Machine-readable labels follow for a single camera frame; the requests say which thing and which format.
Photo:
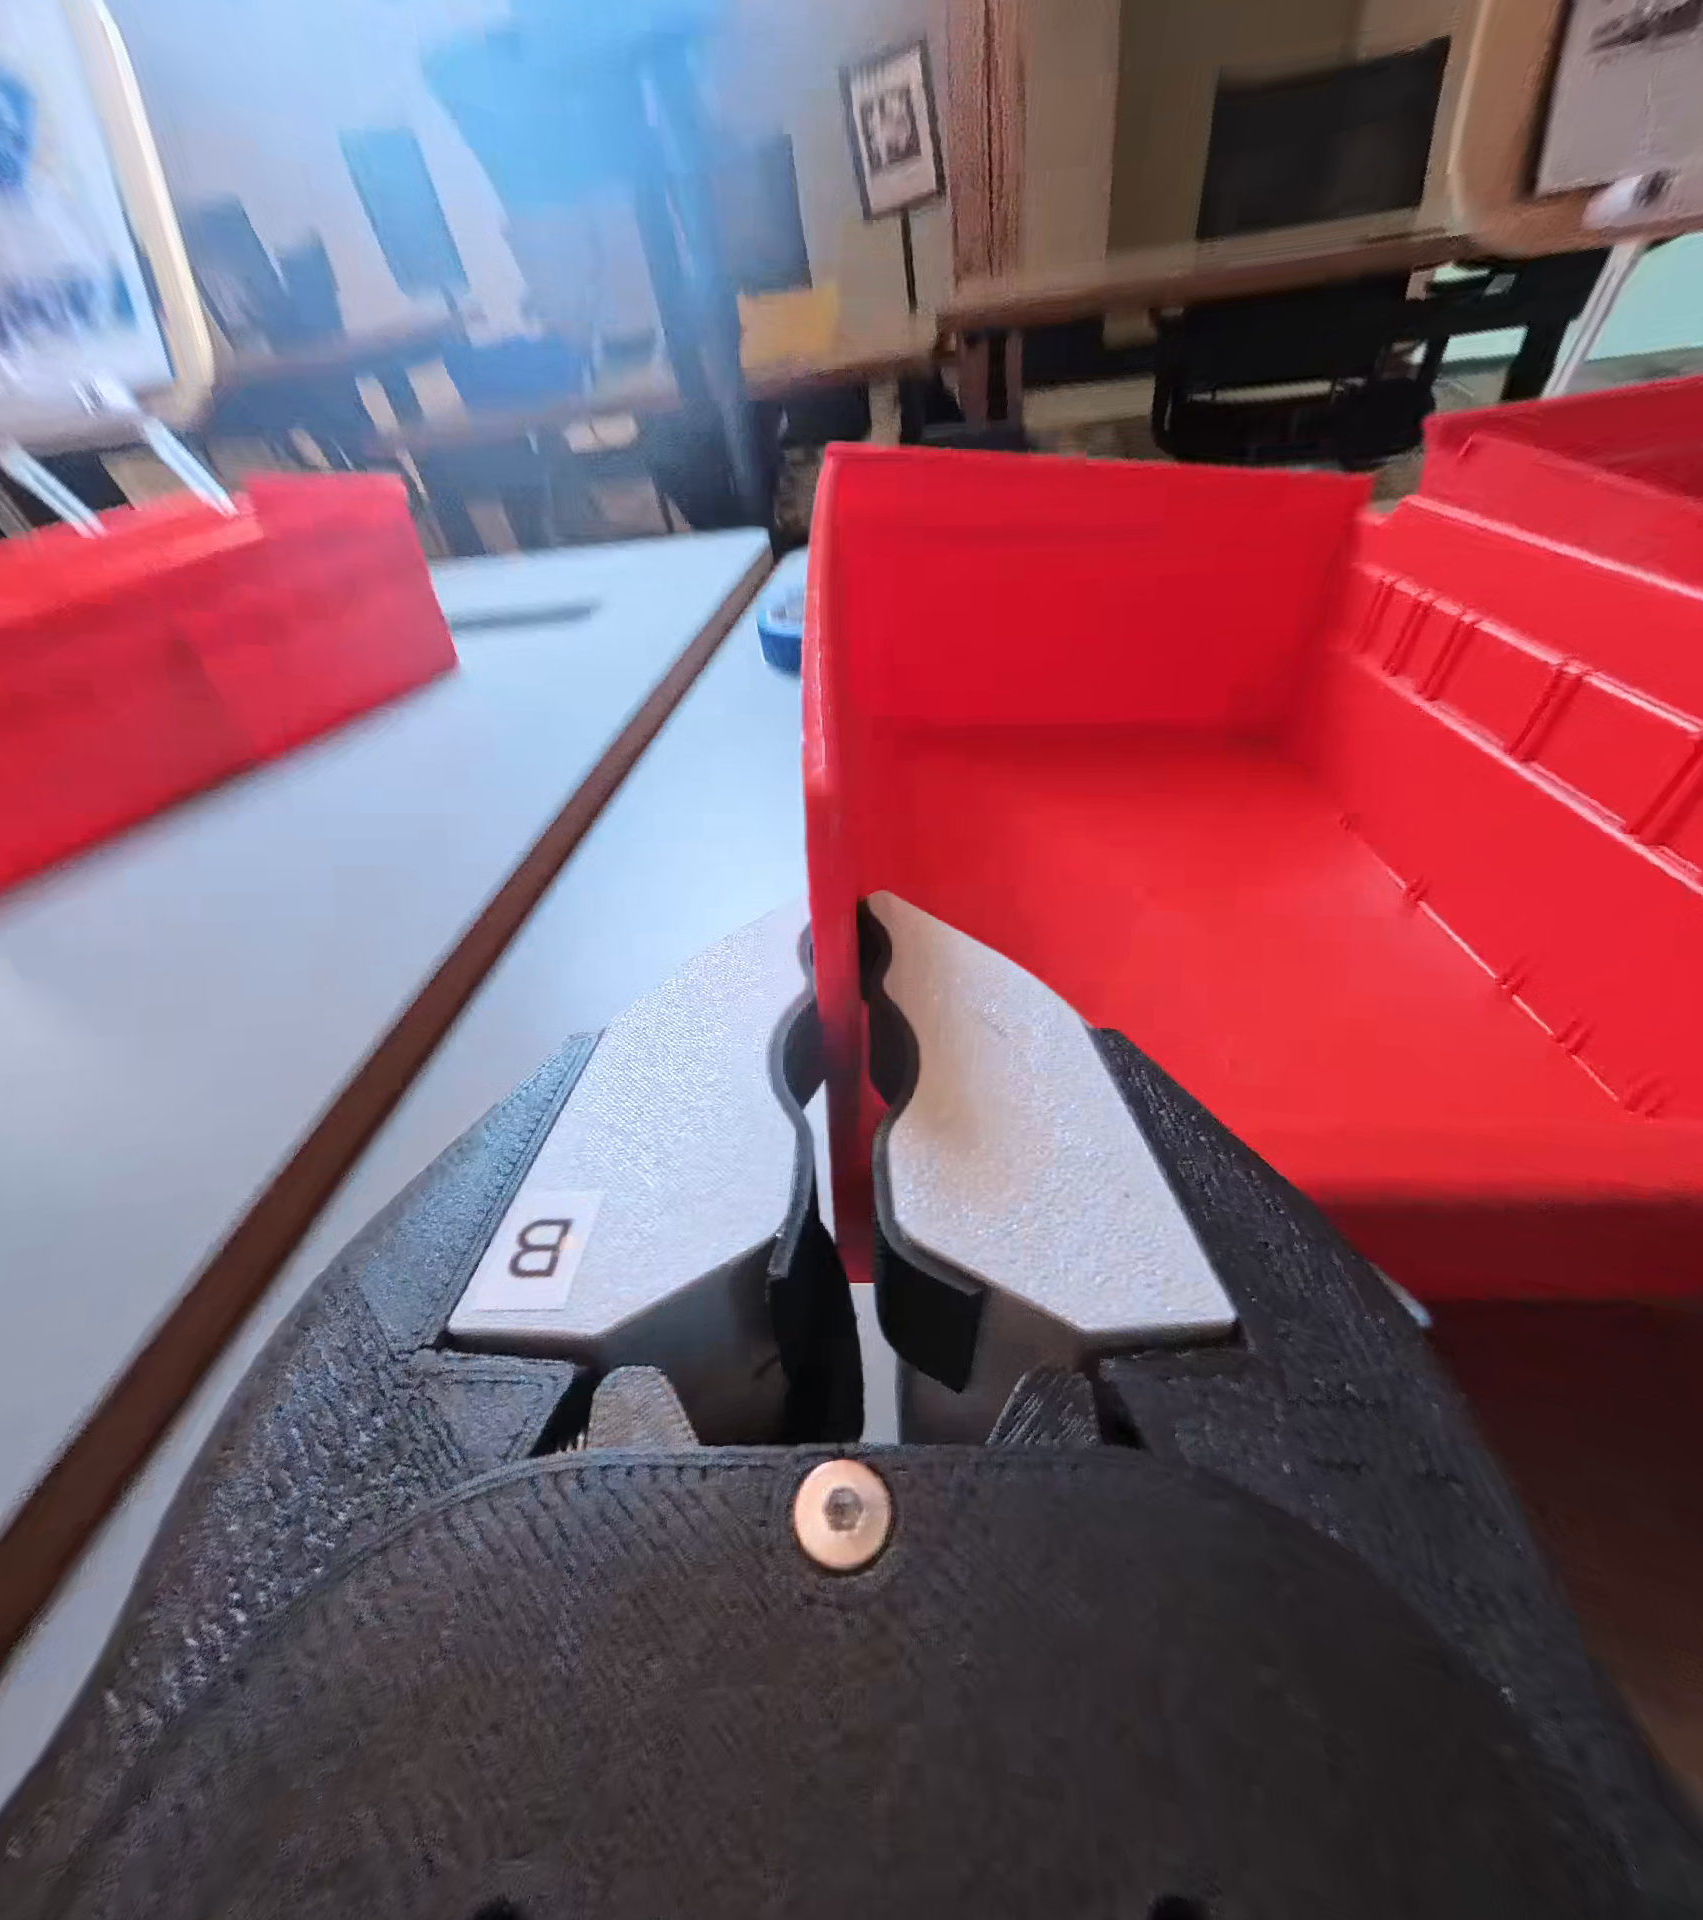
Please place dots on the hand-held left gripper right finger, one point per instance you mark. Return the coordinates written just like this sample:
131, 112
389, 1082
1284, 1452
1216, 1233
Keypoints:
1047, 1186

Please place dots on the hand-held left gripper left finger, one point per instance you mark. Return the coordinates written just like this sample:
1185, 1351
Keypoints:
671, 1139

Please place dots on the blue tape roll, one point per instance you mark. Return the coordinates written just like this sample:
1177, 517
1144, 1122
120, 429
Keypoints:
778, 636

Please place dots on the yellow box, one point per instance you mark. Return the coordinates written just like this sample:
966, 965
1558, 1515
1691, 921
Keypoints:
789, 322

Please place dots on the wooden office desk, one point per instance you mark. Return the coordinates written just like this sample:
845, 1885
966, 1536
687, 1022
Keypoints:
1165, 276

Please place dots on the black office chair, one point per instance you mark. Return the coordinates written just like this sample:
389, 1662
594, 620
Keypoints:
1315, 137

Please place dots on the black and white marker sign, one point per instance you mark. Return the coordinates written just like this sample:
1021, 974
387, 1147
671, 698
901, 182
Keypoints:
895, 127

